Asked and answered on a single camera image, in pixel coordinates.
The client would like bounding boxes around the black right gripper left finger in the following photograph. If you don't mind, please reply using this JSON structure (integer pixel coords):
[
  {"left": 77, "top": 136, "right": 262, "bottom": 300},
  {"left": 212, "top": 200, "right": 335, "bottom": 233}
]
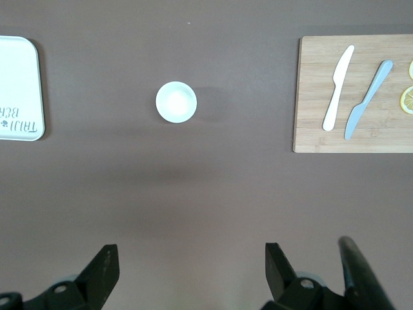
[{"left": 19, "top": 243, "right": 121, "bottom": 310}]

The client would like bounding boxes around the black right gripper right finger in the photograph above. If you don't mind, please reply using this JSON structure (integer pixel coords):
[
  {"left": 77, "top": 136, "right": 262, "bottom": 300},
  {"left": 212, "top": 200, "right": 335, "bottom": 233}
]
[{"left": 260, "top": 242, "right": 346, "bottom": 310}]

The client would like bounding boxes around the white plastic cup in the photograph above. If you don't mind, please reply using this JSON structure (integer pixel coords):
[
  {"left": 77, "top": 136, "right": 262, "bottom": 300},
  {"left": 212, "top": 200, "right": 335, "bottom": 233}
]
[{"left": 155, "top": 81, "right": 198, "bottom": 124}]

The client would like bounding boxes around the white bear print tray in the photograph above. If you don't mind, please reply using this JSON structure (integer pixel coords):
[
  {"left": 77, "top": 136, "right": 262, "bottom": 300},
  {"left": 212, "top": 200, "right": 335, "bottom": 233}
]
[{"left": 0, "top": 35, "right": 46, "bottom": 142}]

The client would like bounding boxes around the grey plastic knife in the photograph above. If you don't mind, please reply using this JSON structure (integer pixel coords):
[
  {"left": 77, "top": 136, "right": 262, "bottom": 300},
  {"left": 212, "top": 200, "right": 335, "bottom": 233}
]
[{"left": 343, "top": 59, "right": 394, "bottom": 141}]

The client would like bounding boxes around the wooden cutting board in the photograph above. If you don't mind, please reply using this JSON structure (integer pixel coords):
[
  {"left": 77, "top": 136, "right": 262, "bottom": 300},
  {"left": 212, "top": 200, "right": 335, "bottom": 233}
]
[{"left": 292, "top": 34, "right": 413, "bottom": 154}]

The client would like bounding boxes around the white plastic knife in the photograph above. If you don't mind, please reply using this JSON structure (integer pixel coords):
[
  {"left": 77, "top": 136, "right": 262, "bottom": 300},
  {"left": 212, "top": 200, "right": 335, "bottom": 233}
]
[{"left": 322, "top": 45, "right": 356, "bottom": 132}]

